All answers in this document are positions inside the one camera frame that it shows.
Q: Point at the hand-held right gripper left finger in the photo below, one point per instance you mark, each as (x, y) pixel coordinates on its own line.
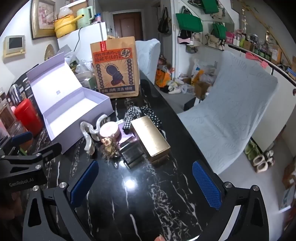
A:
(84, 183)

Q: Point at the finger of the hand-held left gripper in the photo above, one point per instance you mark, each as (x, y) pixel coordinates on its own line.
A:
(22, 137)
(49, 151)

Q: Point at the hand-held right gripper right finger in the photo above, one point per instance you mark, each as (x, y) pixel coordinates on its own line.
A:
(207, 185)

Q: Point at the pearl white hair claw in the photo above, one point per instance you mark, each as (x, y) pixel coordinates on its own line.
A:
(89, 139)

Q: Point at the lavender gift box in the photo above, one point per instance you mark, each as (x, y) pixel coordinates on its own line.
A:
(69, 109)

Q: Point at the smoky transparent cube bottle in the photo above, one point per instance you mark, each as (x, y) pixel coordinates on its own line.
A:
(133, 155)

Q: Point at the pink round compact box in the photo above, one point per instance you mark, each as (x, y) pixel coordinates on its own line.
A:
(108, 128)

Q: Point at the purple box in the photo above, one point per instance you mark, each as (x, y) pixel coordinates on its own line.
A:
(127, 139)

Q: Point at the gold rectangular box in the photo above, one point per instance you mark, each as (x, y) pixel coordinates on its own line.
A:
(150, 136)

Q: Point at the black polka dot scrunchie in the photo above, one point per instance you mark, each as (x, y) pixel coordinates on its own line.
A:
(151, 115)

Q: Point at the person's right hand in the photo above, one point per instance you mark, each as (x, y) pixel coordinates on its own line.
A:
(159, 238)

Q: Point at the red canister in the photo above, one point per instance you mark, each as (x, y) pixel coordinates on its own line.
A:
(27, 115)

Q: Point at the black snack pouches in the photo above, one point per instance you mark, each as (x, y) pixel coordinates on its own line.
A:
(23, 85)

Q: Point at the green slippers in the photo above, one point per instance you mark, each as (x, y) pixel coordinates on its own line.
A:
(250, 148)

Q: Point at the beige fluffy slippers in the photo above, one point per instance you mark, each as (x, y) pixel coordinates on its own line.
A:
(262, 162)

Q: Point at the chair with blue-grey cover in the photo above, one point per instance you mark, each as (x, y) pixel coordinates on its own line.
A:
(231, 104)
(148, 58)

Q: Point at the woven straw fan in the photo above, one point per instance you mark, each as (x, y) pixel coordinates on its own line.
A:
(49, 52)

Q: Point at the cardboard box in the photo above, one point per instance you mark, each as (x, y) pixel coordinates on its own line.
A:
(201, 89)

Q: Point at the printed brown paper bag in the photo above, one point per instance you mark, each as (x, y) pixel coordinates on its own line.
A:
(115, 69)

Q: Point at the white plastic bag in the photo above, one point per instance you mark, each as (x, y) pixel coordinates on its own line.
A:
(201, 70)

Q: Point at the orange shopping bag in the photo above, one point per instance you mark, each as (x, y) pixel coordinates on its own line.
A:
(161, 77)

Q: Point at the yellow cooking pot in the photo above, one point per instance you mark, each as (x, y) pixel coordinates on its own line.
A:
(64, 26)

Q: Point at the white fridge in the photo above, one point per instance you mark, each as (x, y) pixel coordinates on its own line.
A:
(90, 34)

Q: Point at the gold framed picture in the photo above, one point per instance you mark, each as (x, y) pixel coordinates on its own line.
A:
(45, 16)

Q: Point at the pale green electric kettle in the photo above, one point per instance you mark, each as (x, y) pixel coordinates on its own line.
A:
(84, 17)

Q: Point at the pink hanging bag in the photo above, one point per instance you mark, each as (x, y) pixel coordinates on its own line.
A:
(183, 39)

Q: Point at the brown door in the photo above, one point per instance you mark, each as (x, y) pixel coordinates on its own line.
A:
(127, 25)

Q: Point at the row of bottles on ledge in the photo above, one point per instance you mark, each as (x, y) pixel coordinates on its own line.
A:
(254, 44)

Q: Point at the large green tote bag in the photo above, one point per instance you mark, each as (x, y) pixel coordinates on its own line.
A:
(189, 23)

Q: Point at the black hanging bag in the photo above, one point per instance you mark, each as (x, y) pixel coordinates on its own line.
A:
(164, 22)

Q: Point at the wall intercom panel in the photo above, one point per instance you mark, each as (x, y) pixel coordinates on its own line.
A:
(14, 45)

